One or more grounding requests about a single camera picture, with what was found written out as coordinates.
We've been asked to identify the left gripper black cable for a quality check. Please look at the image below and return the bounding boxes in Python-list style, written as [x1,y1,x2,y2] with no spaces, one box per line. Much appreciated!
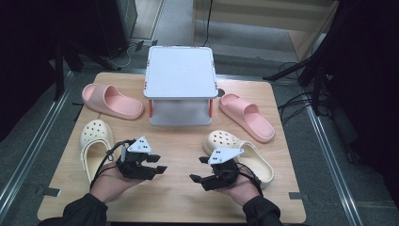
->
[88,140,130,189]

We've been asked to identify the black floor cables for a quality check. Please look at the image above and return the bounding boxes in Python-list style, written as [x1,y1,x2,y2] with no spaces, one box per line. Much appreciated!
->
[277,60,333,125]

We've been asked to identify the cream perforated clog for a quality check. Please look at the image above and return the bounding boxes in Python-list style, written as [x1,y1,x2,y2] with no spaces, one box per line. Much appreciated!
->
[202,130,275,189]
[78,119,116,185]

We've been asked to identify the metal floor rail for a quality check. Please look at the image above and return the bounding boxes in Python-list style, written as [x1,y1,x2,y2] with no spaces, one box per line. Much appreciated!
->
[0,72,74,215]
[305,105,365,226]

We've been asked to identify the black hanging cable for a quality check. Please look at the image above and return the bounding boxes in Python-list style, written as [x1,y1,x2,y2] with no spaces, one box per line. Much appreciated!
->
[201,0,215,47]

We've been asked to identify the pink slide slipper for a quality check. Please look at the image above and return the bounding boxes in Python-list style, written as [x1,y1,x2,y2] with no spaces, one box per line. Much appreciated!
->
[218,93,277,144]
[81,83,145,121]

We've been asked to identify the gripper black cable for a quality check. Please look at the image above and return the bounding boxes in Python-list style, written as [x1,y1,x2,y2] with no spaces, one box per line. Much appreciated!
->
[88,140,130,189]
[234,163,264,197]

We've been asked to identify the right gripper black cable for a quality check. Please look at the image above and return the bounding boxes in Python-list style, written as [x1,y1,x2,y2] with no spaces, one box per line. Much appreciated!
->
[234,163,264,197]

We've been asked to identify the grey tape piece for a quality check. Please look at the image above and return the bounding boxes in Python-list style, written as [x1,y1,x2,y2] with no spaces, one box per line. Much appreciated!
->
[288,191,311,202]
[36,186,62,198]

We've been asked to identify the person's left hand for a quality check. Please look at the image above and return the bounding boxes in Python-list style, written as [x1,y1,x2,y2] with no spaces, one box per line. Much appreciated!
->
[89,161,145,204]

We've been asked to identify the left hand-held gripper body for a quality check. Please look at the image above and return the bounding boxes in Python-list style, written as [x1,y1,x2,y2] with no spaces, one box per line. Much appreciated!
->
[116,136,158,181]

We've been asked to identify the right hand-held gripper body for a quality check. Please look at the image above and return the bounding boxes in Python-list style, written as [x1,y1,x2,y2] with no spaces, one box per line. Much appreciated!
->
[200,146,245,192]

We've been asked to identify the white two-tier shoe rack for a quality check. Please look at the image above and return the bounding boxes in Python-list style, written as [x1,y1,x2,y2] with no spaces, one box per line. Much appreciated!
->
[143,45,219,127]

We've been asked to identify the dark cabinet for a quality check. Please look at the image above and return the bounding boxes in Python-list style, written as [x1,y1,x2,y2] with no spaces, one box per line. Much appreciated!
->
[93,0,139,57]

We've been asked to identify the black tripod stand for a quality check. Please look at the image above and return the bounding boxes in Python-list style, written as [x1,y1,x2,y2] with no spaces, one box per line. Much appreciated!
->
[53,40,121,102]

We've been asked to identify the black metal stand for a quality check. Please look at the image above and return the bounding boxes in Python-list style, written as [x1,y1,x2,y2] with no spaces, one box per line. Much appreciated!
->
[263,0,346,117]

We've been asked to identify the light wooden cabinet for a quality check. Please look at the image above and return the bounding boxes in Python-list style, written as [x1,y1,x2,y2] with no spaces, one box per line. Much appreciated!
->
[191,0,340,62]

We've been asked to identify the white floor cable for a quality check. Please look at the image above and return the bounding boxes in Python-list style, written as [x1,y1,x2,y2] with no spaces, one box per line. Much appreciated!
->
[106,46,133,69]

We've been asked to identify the person's right hand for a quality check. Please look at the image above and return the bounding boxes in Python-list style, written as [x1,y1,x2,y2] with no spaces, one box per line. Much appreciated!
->
[215,173,262,206]

